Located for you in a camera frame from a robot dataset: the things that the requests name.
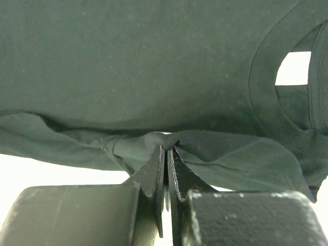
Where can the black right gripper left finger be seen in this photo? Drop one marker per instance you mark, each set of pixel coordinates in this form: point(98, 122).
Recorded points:
point(150, 177)

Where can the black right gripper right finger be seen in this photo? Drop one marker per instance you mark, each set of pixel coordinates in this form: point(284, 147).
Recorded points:
point(193, 204)

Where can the black t shirt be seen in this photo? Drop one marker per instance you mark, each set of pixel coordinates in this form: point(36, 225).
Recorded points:
point(239, 88)

